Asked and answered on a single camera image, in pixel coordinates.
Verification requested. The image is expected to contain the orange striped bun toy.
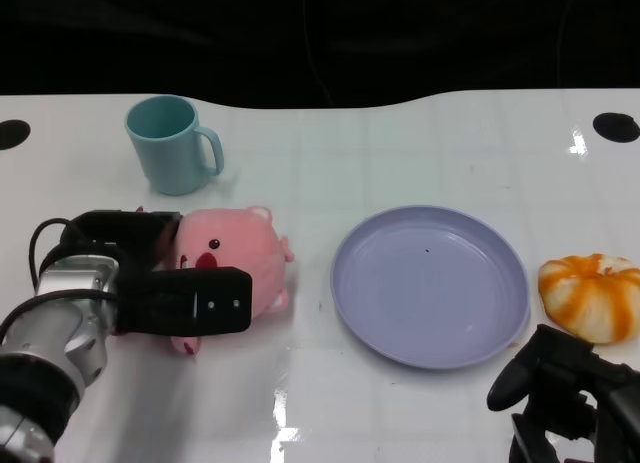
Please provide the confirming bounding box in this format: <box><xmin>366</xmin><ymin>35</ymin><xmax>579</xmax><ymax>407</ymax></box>
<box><xmin>537</xmin><ymin>253</ymin><xmax>640</xmax><ymax>346</ymax></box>

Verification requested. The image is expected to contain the black table grommet hole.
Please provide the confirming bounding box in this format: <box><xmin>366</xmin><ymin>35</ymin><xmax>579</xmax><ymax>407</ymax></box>
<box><xmin>0</xmin><ymin>119</ymin><xmax>32</xmax><ymax>151</ymax></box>
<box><xmin>593</xmin><ymin>112</ymin><xmax>640</xmax><ymax>144</ymax></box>

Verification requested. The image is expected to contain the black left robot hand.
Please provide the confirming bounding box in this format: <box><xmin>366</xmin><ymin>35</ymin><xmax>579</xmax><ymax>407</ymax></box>
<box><xmin>59</xmin><ymin>209</ymin><xmax>254</xmax><ymax>337</ymax></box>

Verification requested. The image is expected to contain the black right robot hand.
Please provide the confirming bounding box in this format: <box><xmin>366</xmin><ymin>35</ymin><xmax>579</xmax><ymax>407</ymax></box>
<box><xmin>487</xmin><ymin>324</ymin><xmax>640</xmax><ymax>463</ymax></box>

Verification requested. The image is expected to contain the pink plush beaver doll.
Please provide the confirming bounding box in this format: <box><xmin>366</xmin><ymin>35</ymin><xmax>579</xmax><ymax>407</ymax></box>
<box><xmin>158</xmin><ymin>205</ymin><xmax>297</xmax><ymax>357</ymax></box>

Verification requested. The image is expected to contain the purple plastic plate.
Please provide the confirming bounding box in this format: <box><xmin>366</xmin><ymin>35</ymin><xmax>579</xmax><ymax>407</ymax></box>
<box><xmin>329</xmin><ymin>205</ymin><xmax>532</xmax><ymax>372</ymax></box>

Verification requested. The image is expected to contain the black backdrop cloth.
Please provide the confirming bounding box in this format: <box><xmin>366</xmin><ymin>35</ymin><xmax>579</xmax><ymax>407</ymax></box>
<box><xmin>0</xmin><ymin>0</ymin><xmax>640</xmax><ymax>110</ymax></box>

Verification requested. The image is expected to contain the light blue plastic mug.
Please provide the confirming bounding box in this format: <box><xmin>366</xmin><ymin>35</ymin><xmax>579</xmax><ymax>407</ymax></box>
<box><xmin>124</xmin><ymin>95</ymin><xmax>225</xmax><ymax>197</ymax></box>

